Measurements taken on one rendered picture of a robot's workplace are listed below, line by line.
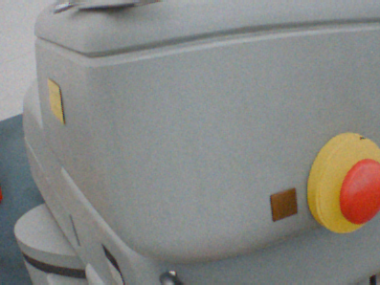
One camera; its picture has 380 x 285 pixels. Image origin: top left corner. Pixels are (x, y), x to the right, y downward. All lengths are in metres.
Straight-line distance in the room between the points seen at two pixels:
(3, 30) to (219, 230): 4.42
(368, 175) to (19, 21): 4.47
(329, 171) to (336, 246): 0.15
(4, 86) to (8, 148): 0.33
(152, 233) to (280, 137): 0.09
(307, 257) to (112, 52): 0.22
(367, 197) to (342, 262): 0.18
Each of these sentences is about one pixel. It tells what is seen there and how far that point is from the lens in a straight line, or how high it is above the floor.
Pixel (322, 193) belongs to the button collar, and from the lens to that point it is 0.59.
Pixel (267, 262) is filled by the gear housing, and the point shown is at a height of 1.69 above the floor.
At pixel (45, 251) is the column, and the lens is 1.31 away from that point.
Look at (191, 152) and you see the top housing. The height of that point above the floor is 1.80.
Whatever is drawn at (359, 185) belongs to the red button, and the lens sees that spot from 0.57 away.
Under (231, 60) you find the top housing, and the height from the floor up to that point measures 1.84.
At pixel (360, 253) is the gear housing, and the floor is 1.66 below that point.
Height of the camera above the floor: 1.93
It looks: 12 degrees down
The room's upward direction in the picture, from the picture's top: 11 degrees counter-clockwise
